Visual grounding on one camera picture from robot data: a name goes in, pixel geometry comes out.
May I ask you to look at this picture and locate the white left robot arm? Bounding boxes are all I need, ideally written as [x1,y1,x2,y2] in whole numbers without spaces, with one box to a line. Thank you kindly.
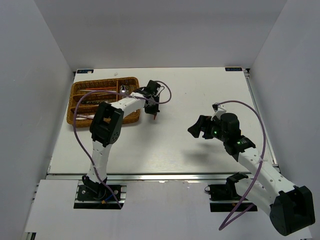
[82,80,161,200]

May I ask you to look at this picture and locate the blue label corner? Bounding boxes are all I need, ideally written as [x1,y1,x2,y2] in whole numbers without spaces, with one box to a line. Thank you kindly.
[224,67,243,72]
[76,69,94,74]

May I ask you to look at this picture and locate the pink handled fork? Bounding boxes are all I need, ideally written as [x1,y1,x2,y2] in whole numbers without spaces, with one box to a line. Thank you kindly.
[76,114,94,120]

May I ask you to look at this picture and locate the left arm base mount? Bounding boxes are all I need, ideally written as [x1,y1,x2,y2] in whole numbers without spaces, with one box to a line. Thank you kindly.
[73,183,127,210]

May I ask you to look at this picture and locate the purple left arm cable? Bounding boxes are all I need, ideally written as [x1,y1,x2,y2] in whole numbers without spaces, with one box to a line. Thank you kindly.
[73,81,173,209]

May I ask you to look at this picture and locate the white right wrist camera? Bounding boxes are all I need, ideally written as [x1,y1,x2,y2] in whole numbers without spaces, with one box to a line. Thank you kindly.
[211,103,227,121]

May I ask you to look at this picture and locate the woven wicker cutlery tray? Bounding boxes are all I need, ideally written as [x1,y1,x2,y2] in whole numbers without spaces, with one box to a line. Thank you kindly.
[66,77,140,128]

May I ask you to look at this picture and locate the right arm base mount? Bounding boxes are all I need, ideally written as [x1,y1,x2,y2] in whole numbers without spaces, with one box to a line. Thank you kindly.
[204,172,249,213]

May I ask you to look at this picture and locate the black handled fork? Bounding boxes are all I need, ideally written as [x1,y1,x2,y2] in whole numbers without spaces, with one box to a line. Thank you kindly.
[80,100,104,105]

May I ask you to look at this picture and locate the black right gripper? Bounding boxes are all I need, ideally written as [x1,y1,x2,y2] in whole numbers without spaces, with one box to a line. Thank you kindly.
[187,115,228,142]

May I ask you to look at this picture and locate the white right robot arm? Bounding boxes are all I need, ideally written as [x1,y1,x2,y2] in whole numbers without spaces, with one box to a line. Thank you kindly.
[187,113,316,236]

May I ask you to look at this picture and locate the blue label left corner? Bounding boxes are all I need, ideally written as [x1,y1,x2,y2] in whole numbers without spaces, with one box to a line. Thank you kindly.
[76,69,94,74]

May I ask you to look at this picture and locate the thin metal chopstick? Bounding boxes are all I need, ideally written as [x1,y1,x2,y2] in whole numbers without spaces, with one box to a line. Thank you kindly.
[88,92,115,98]

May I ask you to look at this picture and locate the blue label right corner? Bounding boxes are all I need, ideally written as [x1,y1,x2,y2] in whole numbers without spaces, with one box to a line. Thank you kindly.
[224,67,243,72]

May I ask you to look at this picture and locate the aluminium table edge rail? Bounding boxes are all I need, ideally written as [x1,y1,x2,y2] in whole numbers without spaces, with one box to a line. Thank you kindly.
[46,171,251,183]

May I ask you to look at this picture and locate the black handled spoon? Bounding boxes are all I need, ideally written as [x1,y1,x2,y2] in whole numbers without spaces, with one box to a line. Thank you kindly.
[119,84,129,95]

